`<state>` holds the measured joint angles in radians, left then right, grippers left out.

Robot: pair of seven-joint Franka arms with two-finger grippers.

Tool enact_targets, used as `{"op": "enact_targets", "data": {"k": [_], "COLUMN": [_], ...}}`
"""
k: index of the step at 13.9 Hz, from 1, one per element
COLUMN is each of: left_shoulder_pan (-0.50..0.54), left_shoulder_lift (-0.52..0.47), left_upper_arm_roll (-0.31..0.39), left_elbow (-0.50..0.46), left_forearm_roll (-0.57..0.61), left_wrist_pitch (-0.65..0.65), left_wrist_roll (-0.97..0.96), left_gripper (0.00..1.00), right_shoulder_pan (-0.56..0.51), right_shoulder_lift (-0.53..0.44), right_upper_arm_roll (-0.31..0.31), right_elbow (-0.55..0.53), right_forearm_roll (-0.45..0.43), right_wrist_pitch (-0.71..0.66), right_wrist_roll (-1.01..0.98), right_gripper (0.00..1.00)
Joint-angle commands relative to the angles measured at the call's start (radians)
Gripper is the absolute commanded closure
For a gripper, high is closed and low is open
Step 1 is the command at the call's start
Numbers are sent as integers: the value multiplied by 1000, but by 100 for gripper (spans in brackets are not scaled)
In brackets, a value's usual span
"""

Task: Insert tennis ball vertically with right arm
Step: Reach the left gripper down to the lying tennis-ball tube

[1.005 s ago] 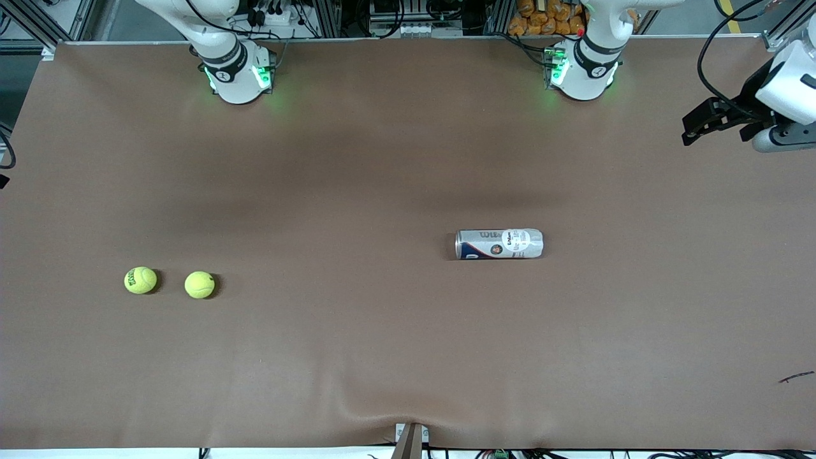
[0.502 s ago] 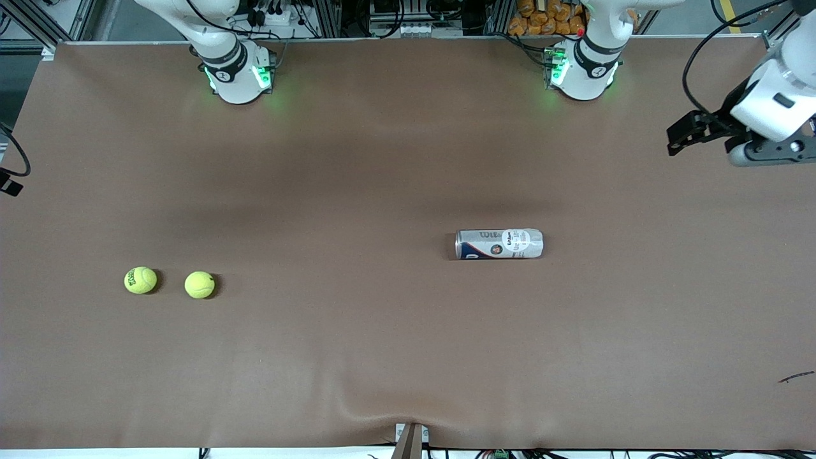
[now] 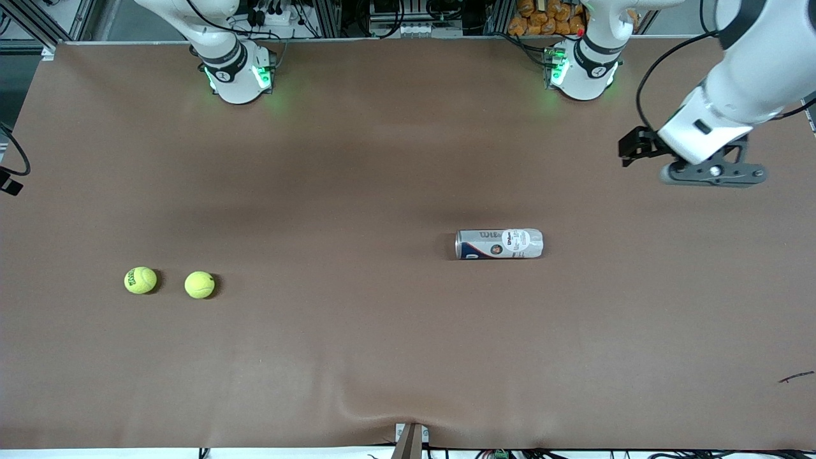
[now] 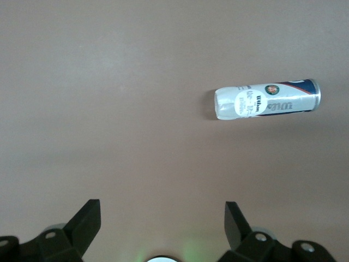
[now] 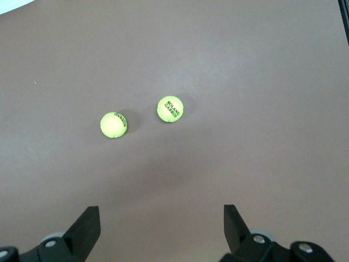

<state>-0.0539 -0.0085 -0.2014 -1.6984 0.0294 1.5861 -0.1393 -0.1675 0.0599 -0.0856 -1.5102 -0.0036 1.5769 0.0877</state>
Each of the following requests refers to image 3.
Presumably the black electronics unit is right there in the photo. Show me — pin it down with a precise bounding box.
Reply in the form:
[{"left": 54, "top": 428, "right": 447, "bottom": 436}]
[{"left": 368, "top": 0, "right": 466, "bottom": 23}]

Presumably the clear tennis ball can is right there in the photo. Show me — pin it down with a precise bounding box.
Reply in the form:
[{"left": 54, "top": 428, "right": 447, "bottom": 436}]
[{"left": 455, "top": 228, "right": 544, "bottom": 260}]

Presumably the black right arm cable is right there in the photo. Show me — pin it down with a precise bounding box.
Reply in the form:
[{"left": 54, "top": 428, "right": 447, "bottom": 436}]
[{"left": 0, "top": 121, "right": 31, "bottom": 177}]

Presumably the yellow tennis ball black print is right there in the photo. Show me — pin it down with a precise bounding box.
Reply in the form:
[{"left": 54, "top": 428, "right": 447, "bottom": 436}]
[{"left": 124, "top": 266, "right": 158, "bottom": 295}]

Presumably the plain yellow tennis ball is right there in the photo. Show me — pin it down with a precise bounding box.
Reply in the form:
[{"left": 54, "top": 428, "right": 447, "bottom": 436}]
[{"left": 184, "top": 271, "right": 216, "bottom": 300}]

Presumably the white terminal block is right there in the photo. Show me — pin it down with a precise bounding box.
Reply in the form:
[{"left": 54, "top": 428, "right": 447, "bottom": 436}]
[{"left": 398, "top": 22, "right": 464, "bottom": 37}]

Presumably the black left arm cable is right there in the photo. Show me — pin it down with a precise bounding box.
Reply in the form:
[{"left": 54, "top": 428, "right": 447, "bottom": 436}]
[{"left": 636, "top": 31, "right": 721, "bottom": 135}]

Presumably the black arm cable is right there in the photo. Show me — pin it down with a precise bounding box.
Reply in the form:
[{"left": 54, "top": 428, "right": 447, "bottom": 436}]
[
  {"left": 0, "top": 121, "right": 31, "bottom": 177},
  {"left": 636, "top": 31, "right": 721, "bottom": 135}
]

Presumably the white power strip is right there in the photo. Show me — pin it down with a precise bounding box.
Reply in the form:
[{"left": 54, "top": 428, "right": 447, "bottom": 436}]
[{"left": 245, "top": 5, "right": 300, "bottom": 29}]

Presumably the pile of orange packets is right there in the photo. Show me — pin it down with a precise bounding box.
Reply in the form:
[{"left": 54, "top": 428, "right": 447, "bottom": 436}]
[{"left": 508, "top": 0, "right": 639, "bottom": 37}]

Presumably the brown table cover sheet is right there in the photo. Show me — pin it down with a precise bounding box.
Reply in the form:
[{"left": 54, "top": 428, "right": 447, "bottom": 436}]
[{"left": 0, "top": 36, "right": 816, "bottom": 451}]

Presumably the grey metal bracket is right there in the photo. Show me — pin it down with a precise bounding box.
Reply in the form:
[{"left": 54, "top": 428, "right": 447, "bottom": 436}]
[{"left": 394, "top": 422, "right": 430, "bottom": 459}]

